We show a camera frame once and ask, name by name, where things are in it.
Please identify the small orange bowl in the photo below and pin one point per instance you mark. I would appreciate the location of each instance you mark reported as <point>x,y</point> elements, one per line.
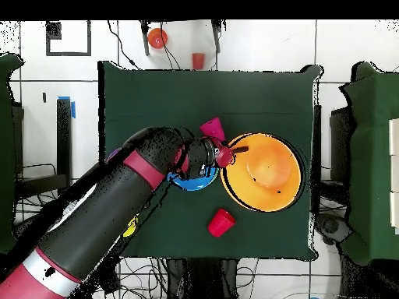
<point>157,38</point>

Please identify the purple bowl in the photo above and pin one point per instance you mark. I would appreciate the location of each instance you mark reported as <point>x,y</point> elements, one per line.
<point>113,154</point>

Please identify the short crimson cup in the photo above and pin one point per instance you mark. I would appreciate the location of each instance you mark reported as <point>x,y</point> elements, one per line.
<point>213,127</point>

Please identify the tall red cup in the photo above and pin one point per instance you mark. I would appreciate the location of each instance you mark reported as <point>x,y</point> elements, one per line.
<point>220,223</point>

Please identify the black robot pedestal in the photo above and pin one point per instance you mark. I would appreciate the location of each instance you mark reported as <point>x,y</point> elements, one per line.
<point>202,280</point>

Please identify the yellow cup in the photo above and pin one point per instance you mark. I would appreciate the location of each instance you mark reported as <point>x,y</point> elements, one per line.
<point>132,230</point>

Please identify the black metal table frame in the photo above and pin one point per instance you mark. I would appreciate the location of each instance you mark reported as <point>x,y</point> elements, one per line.
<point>317,140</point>
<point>64,140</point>

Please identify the orange-red cup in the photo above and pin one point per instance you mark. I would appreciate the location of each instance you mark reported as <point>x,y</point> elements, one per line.
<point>198,60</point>

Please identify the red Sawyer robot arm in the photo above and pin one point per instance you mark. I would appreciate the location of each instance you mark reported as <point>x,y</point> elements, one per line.
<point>93,211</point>

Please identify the black square frame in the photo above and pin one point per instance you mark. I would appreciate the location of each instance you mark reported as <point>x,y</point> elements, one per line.
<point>53,31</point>

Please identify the light blue bowl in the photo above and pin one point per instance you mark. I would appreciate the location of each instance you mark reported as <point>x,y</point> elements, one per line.
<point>193,184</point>

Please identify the dark green tablecloth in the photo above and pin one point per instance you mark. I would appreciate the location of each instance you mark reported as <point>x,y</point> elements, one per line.
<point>187,93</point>

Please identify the blue tape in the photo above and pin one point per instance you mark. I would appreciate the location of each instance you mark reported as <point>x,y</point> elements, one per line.
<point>73,109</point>

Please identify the green cloth covered table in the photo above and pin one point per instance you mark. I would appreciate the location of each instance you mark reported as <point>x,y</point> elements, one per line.
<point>374,155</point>
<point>6,155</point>

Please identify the white boxes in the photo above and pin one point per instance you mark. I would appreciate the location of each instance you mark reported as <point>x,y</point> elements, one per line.
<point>395,140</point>

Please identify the large orange bowl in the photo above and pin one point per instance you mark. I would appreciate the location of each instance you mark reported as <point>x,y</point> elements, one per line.
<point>265,174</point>

